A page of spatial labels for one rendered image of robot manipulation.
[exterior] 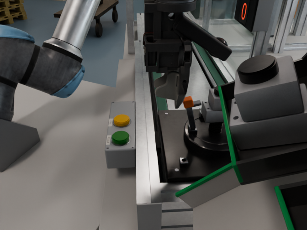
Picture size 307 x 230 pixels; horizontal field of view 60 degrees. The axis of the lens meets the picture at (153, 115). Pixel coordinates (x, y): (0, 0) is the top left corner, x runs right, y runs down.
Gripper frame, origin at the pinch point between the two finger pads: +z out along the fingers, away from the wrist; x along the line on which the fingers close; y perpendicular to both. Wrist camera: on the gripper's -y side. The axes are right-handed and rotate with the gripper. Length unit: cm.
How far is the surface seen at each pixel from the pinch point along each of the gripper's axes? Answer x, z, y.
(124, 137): -0.9, 9.4, 12.1
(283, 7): -79, -1, -60
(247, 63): 27.4, -20.2, -0.3
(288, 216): 37.4, -14.3, -0.4
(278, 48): -78, 18, -62
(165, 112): -10.8, 9.6, 1.8
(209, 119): 2.2, 3.1, -5.9
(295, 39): -98, 20, -83
